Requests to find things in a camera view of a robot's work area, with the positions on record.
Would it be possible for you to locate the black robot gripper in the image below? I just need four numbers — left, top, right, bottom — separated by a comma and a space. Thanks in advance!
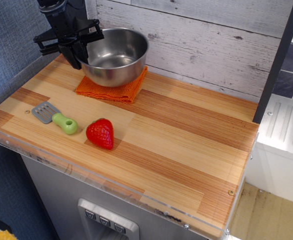
33, 0, 104, 70

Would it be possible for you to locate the silver metal bowl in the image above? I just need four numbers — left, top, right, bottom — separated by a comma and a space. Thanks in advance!
76, 27, 149, 88

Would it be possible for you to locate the orange folded towel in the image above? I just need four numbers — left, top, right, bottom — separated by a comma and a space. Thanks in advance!
75, 66, 148, 104

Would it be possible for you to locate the red toy strawberry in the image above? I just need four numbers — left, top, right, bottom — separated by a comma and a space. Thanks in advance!
86, 118, 114, 150

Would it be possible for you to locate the clear acrylic edge guard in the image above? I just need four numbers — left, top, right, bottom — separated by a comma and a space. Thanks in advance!
0, 131, 249, 240

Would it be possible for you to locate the grey toy fridge cabinet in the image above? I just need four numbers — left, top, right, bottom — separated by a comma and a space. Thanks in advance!
22, 156, 204, 240

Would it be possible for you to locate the silver dispenser button panel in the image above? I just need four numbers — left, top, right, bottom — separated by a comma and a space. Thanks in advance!
77, 198, 140, 240

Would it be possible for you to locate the yellow object bottom corner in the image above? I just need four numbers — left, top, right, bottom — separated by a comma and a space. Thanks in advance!
0, 230, 17, 240

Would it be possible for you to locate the white toy sink unit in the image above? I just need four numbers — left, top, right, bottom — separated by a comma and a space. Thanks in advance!
245, 94, 293, 202

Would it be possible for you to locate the grey spatula green handle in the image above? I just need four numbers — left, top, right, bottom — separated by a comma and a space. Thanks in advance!
31, 101, 79, 135

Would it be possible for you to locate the dark vertical post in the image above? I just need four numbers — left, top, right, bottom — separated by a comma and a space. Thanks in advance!
252, 6, 293, 124

